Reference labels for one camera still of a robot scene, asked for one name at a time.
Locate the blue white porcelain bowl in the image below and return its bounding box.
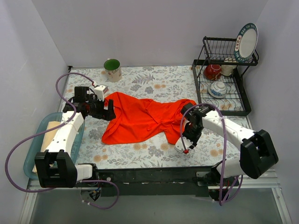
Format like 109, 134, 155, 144
208, 81, 228, 98

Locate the white green-rimmed plate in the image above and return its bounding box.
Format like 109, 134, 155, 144
234, 23, 258, 63

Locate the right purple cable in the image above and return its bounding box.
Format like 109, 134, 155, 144
179, 104, 243, 206

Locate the floral green-inside mug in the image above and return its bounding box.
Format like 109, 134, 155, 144
104, 59, 122, 82

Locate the orange t shirt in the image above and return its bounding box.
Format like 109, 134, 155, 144
102, 92, 196, 145

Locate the cream cup in rack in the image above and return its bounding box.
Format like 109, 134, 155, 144
221, 57, 237, 77

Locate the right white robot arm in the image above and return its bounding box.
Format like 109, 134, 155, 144
175, 103, 278, 186

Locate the blue plastic tray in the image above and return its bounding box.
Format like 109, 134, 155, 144
23, 112, 85, 180

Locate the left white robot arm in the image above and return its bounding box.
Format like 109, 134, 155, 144
35, 85, 116, 188

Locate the black wire dish rack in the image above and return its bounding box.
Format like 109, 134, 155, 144
192, 36, 259, 116

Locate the purple cable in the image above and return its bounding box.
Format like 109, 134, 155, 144
4, 72, 120, 210
179, 104, 243, 206

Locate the red bowl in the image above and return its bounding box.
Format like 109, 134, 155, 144
204, 64, 222, 81

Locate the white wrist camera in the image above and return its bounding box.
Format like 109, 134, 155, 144
174, 137, 192, 154
93, 82, 108, 101

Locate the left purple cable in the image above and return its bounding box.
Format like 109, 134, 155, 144
4, 72, 120, 210

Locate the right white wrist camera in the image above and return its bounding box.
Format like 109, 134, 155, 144
174, 137, 192, 154

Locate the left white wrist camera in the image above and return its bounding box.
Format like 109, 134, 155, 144
93, 82, 108, 101

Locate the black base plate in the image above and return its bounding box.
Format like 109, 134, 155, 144
72, 166, 240, 198

